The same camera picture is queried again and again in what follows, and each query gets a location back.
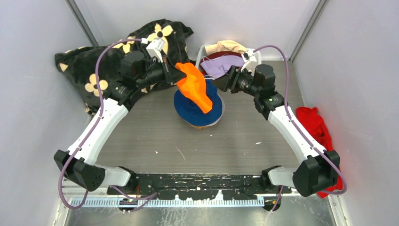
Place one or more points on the wooden hat stand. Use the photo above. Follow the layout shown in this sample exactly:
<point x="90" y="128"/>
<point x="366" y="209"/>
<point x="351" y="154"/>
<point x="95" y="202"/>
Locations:
<point x="199" y="127"/>

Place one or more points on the orange bucket hat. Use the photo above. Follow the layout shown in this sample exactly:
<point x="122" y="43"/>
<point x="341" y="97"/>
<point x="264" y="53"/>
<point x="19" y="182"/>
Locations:
<point x="193" y="86"/>

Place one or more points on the blue bucket hat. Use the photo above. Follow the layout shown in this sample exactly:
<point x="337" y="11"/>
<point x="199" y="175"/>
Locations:
<point x="193" y="115"/>

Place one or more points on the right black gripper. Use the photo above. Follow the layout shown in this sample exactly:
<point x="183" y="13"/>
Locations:
<point x="230" y="81"/>

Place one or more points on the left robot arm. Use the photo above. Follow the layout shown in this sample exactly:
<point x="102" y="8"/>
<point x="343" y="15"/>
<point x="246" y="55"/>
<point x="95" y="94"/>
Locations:
<point x="78" y="163"/>

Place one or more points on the lilac bucket hat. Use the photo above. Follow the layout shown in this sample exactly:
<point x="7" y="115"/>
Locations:
<point x="220" y="66"/>

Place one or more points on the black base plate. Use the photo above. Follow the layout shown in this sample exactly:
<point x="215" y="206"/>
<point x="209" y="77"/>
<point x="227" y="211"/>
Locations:
<point x="199" y="186"/>

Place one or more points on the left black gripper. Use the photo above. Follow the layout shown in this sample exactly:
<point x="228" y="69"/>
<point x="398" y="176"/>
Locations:
<point x="171" y="75"/>

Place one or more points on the grey bucket hat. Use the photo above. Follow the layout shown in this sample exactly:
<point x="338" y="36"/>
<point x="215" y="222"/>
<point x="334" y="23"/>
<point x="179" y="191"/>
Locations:
<point x="219" y="120"/>

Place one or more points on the red cloth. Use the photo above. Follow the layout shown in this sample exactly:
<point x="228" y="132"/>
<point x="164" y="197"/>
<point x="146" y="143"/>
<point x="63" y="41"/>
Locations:
<point x="315" y="125"/>

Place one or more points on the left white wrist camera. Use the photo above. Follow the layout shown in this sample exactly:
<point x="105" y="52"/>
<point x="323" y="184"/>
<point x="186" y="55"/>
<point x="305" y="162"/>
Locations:
<point x="154" y="48"/>

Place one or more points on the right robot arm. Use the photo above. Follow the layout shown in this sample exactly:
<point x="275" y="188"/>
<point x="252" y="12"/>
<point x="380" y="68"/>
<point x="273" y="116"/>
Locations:
<point x="318" y="168"/>

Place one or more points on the black blanket with cream flowers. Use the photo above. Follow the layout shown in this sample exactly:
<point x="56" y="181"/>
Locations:
<point x="78" y="65"/>

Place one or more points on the white plastic basket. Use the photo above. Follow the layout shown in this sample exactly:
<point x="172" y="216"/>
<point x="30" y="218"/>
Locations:
<point x="202" y="53"/>

